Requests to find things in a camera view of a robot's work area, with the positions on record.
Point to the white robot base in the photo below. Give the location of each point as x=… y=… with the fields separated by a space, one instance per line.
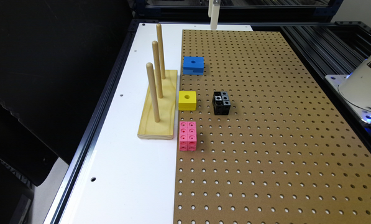
x=355 y=89

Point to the middle wooden peg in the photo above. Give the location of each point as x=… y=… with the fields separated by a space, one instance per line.
x=158 y=79

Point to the black cube block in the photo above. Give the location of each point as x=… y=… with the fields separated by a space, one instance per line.
x=221 y=103

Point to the blue block with hole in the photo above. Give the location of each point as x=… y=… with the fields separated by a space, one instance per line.
x=193 y=66

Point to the wooden peg base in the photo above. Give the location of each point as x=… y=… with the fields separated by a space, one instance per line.
x=148 y=128

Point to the wooden peg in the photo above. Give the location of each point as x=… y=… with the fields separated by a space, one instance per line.
x=160 y=50
x=153 y=92
x=158 y=79

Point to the pink cube block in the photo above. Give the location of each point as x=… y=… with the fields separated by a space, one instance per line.
x=187 y=138

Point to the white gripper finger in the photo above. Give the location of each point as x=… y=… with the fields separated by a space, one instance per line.
x=213 y=13

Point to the black curtain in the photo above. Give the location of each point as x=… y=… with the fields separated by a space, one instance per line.
x=55 y=59

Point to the yellow block with hole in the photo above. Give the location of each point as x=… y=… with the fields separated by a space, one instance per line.
x=187 y=101

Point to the brown pegboard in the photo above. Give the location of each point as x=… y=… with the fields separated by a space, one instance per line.
x=283 y=154

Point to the rear wooden peg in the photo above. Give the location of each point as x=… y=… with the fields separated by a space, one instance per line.
x=160 y=50

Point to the front wooden peg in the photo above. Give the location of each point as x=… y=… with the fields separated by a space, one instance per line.
x=153 y=92

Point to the white table panel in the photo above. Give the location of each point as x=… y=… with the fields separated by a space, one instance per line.
x=115 y=177

